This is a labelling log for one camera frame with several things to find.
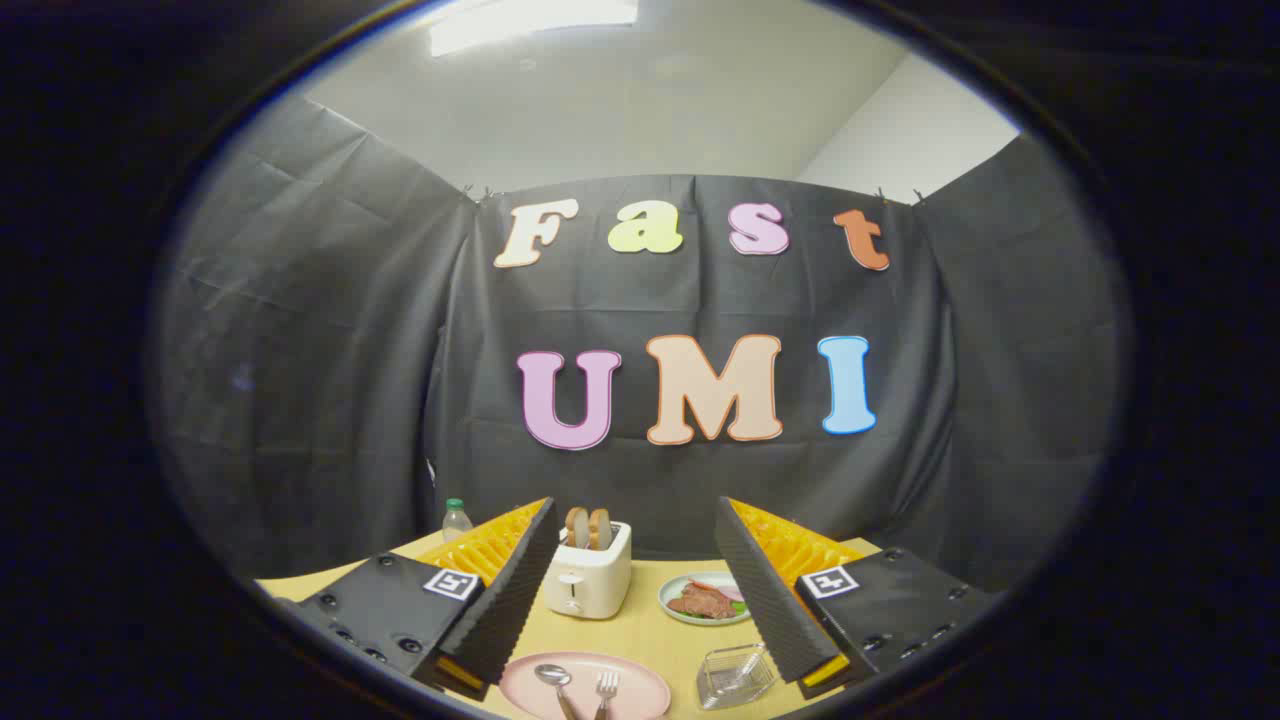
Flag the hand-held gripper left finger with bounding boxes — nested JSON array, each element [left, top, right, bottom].
[[285, 497, 561, 702]]

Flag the pale green oval plate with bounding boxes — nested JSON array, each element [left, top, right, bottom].
[[658, 571, 753, 627]]

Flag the wooden handled metal spoon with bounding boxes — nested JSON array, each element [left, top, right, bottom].
[[534, 664, 579, 720]]

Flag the perforated metal tray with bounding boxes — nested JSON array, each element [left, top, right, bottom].
[[696, 643, 779, 711]]

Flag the brown meat slices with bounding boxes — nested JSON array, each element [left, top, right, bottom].
[[668, 582, 736, 619]]

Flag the pink round plate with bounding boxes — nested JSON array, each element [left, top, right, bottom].
[[499, 651, 672, 720]]

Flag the white toaster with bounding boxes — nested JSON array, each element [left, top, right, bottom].
[[545, 521, 633, 621]]

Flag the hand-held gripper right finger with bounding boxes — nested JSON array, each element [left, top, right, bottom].
[[714, 496, 1002, 701]]

